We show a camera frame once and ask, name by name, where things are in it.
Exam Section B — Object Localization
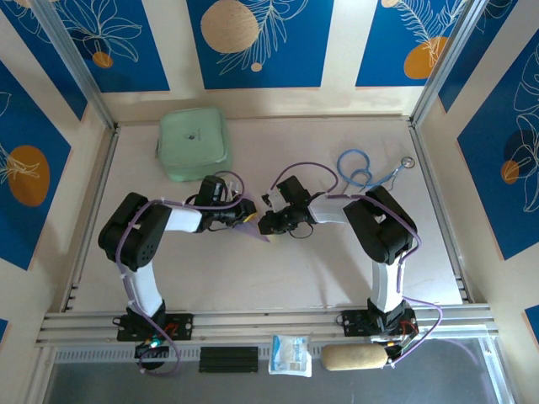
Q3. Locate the lilac square paper sheet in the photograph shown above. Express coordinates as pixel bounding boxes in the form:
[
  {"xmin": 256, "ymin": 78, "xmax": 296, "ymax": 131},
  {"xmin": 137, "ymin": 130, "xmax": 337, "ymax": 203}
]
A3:
[{"xmin": 233, "ymin": 191, "xmax": 273, "ymax": 244}]

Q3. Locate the mint green zip case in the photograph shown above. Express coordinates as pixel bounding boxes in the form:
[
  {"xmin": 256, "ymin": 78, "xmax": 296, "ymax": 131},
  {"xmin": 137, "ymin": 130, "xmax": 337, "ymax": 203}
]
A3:
[{"xmin": 157, "ymin": 107, "xmax": 233, "ymax": 183}]

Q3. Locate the blue stethoscope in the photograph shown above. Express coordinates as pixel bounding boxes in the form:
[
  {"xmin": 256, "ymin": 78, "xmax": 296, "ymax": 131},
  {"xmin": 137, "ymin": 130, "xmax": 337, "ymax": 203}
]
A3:
[{"xmin": 336, "ymin": 149, "xmax": 417, "ymax": 190}]

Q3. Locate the white blue plastic packet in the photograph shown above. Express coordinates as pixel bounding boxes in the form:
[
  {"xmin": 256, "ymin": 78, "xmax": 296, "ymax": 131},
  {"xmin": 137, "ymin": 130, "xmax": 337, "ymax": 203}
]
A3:
[{"xmin": 268, "ymin": 334, "xmax": 313, "ymax": 379}]

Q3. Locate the black ridged block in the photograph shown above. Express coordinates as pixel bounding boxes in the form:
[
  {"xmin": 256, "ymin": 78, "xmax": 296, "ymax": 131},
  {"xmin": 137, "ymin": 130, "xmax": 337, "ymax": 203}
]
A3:
[{"xmin": 198, "ymin": 346, "xmax": 259, "ymax": 375}]

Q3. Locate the beige foam roll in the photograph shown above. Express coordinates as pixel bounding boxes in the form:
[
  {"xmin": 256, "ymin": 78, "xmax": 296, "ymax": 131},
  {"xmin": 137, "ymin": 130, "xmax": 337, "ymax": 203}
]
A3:
[{"xmin": 321, "ymin": 343, "xmax": 389, "ymax": 372}]

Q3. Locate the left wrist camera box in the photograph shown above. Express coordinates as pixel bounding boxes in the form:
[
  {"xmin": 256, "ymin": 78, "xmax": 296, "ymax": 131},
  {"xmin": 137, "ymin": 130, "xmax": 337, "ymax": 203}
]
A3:
[{"xmin": 218, "ymin": 178, "xmax": 244, "ymax": 199}]

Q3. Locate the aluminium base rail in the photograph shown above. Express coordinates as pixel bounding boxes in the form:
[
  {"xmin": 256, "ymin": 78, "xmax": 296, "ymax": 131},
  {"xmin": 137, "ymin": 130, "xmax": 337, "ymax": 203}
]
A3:
[{"xmin": 35, "ymin": 303, "xmax": 500, "ymax": 347}]

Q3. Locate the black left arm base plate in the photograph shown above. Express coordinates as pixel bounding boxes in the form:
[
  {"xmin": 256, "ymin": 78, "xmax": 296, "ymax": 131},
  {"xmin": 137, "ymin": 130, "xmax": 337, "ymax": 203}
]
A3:
[{"xmin": 116, "ymin": 313, "xmax": 195, "ymax": 342}]

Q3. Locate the aluminium side rail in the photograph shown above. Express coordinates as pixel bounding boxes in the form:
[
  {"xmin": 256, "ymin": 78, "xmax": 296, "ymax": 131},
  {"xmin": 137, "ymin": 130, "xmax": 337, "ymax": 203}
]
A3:
[
  {"xmin": 61, "ymin": 125, "xmax": 121, "ymax": 312},
  {"xmin": 408, "ymin": 120, "xmax": 477, "ymax": 304}
]

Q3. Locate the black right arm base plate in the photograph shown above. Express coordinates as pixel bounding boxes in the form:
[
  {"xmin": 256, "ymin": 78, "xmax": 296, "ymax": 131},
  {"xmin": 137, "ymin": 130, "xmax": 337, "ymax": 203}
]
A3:
[{"xmin": 336, "ymin": 309, "xmax": 419, "ymax": 338}]

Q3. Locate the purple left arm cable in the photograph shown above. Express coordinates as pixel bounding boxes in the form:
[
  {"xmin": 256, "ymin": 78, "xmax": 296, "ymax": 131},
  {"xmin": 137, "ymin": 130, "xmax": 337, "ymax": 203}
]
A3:
[{"xmin": 115, "ymin": 170, "xmax": 246, "ymax": 378}]

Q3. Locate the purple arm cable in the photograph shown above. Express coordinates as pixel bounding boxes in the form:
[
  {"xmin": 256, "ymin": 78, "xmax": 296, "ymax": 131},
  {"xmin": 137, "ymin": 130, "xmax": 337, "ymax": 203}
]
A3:
[
  {"xmin": 269, "ymin": 162, "xmax": 444, "ymax": 368},
  {"xmin": 115, "ymin": 170, "xmax": 246, "ymax": 378}
]

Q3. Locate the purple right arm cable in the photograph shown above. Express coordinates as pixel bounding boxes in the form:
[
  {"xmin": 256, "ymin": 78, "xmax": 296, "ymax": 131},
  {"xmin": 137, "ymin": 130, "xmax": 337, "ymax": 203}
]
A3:
[{"xmin": 269, "ymin": 162, "xmax": 444, "ymax": 368}]

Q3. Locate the grey slotted cable duct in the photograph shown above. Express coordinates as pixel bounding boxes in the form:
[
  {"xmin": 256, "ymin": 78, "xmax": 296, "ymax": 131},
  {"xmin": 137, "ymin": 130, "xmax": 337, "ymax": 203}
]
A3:
[{"xmin": 53, "ymin": 345, "xmax": 325, "ymax": 364}]

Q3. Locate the aluminium corner post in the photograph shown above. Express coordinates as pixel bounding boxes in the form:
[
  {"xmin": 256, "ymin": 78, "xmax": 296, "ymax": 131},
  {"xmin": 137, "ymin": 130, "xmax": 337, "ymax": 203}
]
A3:
[
  {"xmin": 410, "ymin": 0, "xmax": 485, "ymax": 127},
  {"xmin": 31, "ymin": 0, "xmax": 117, "ymax": 130}
]

